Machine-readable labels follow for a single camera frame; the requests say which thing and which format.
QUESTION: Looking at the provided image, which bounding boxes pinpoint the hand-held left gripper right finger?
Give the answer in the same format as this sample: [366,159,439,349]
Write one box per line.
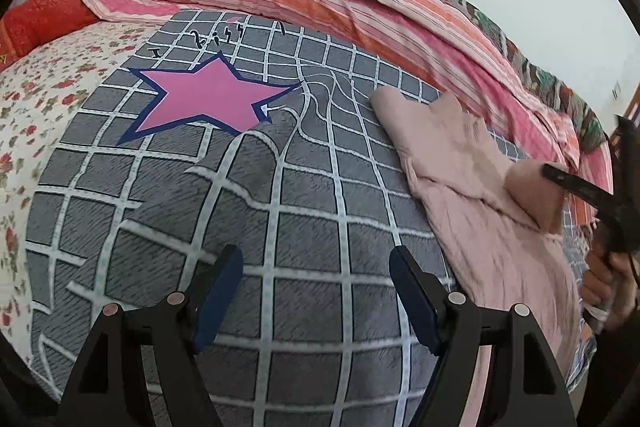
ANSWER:
[389,245,578,427]

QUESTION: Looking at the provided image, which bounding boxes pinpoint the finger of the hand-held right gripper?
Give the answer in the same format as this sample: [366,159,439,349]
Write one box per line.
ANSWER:
[542,163,617,208]

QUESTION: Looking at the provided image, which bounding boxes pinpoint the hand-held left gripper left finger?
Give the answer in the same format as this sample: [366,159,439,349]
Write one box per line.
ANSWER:
[59,244,245,427]

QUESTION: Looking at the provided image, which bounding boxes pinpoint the pink knit garment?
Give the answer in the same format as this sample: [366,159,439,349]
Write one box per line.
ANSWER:
[370,87,597,427]

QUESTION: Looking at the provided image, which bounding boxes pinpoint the person's right forearm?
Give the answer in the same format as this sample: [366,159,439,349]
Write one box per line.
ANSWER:
[575,299,640,427]

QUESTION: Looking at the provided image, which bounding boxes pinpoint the person's right hand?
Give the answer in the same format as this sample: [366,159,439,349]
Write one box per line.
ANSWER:
[580,247,640,324]

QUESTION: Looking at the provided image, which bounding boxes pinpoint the brown wooden door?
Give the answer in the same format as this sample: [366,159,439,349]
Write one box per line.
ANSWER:
[625,86,640,124]

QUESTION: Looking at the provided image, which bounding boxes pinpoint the multicolour patterned blanket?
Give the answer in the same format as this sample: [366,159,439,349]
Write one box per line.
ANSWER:
[417,0,612,154]

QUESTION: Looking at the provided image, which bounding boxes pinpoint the grey checked star blanket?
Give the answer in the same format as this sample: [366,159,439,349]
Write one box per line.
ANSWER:
[25,9,532,427]

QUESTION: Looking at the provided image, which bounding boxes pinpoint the white floral bedsheet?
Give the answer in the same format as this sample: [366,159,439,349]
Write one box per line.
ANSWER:
[0,19,175,344]

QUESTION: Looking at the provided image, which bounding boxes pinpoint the pink orange striped quilt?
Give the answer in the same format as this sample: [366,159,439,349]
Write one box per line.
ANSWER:
[52,0,617,230]

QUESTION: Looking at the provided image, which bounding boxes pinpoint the red pillow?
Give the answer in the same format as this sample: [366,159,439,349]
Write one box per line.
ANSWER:
[0,0,99,64]

